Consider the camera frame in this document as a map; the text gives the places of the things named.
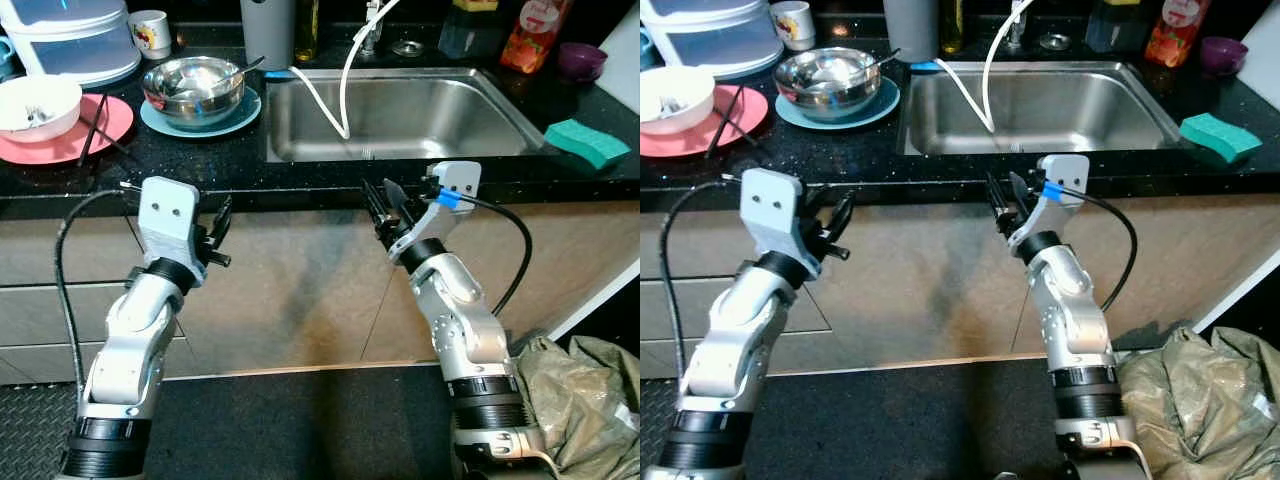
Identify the stainless steel bowl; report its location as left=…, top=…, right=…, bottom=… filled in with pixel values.
left=775, top=47, right=883, bottom=123
left=142, top=56, right=247, bottom=129

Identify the metal chopstick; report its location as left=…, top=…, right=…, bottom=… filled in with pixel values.
left=800, top=48, right=901, bottom=93
left=165, top=55, right=268, bottom=101

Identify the beige base cabinet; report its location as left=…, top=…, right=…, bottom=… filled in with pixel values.
left=0, top=185, right=641, bottom=386
left=640, top=178, right=1280, bottom=381

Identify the stainless steel sink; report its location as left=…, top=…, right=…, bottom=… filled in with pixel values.
left=903, top=60, right=1184, bottom=156
left=263, top=67, right=546, bottom=163

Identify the teal plate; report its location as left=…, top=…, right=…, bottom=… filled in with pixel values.
left=139, top=88, right=263, bottom=139
left=775, top=78, right=901, bottom=131

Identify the pink plate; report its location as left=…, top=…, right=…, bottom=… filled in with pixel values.
left=0, top=93, right=135, bottom=166
left=640, top=85, right=769, bottom=159

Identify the chrome faucet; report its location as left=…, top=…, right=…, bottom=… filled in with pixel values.
left=360, top=0, right=386, bottom=56
left=1005, top=0, right=1031, bottom=49

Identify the yellow oil bottle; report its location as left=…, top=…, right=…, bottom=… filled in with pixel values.
left=293, top=0, right=321, bottom=63
left=938, top=0, right=963, bottom=56

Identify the grey tumbler with red logo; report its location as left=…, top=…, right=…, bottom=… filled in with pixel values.
left=882, top=0, right=939, bottom=63
left=240, top=0, right=296, bottom=71

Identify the white mug with print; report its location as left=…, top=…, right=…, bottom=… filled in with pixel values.
left=770, top=2, right=816, bottom=51
left=128, top=10, right=173, bottom=59

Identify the white bowl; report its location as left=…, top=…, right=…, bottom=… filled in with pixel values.
left=640, top=66, right=716, bottom=136
left=0, top=75, right=83, bottom=143

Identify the green sponge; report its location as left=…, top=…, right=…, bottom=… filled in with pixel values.
left=545, top=118, right=631, bottom=171
left=1180, top=112, right=1263, bottom=164

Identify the white and blue plastic container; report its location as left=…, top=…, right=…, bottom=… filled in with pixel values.
left=640, top=0, right=786, bottom=79
left=0, top=0, right=141, bottom=89

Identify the red juice carton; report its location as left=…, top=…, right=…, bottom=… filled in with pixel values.
left=498, top=0, right=576, bottom=76
left=1143, top=0, right=1213, bottom=69

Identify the purple cup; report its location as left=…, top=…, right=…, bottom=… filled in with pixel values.
left=557, top=42, right=608, bottom=83
left=1200, top=37, right=1249, bottom=76

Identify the black textured floor mat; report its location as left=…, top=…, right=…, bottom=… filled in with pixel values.
left=640, top=378, right=701, bottom=480
left=0, top=380, right=76, bottom=480

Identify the olive green tarp bag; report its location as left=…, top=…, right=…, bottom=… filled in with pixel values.
left=1118, top=327, right=1280, bottom=480
left=455, top=335, right=641, bottom=480

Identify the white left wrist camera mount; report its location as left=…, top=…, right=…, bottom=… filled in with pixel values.
left=741, top=167, right=823, bottom=281
left=138, top=176, right=206, bottom=286

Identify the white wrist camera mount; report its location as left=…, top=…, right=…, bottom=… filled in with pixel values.
left=1008, top=154, right=1091, bottom=251
left=138, top=176, right=206, bottom=286
left=741, top=167, right=823, bottom=281
left=388, top=160, right=483, bottom=263

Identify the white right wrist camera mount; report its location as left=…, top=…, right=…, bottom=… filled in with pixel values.
left=1008, top=154, right=1091, bottom=251
left=388, top=160, right=483, bottom=263

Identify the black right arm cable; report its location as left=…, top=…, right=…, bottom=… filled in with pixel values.
left=1058, top=185, right=1139, bottom=311
left=455, top=195, right=534, bottom=316

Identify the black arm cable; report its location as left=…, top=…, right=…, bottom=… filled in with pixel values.
left=455, top=195, right=534, bottom=316
left=55, top=185, right=146, bottom=401
left=1058, top=185, right=1139, bottom=311
left=660, top=178, right=746, bottom=386

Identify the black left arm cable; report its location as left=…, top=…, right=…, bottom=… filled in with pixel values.
left=660, top=178, right=746, bottom=386
left=55, top=185, right=146, bottom=401

